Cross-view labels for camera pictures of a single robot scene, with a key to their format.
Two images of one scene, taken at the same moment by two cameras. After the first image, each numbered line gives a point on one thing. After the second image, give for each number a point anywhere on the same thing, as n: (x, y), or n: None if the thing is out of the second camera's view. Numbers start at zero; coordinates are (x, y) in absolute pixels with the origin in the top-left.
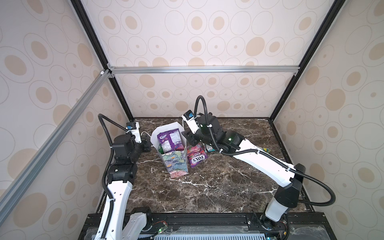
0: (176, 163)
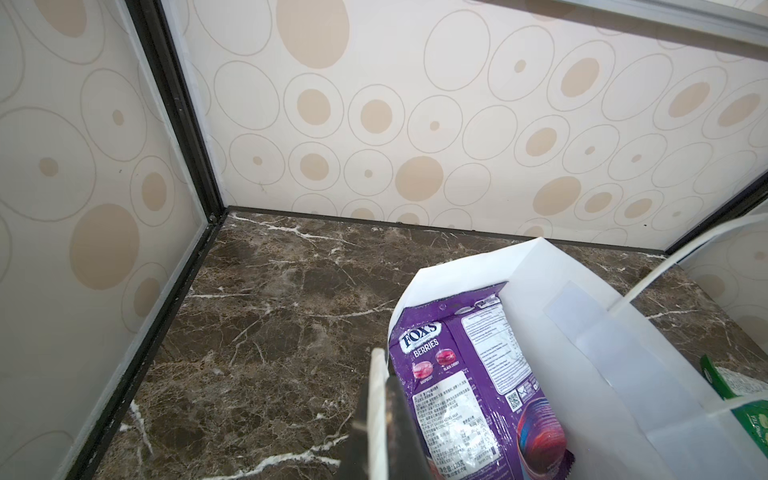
0: (629, 403)
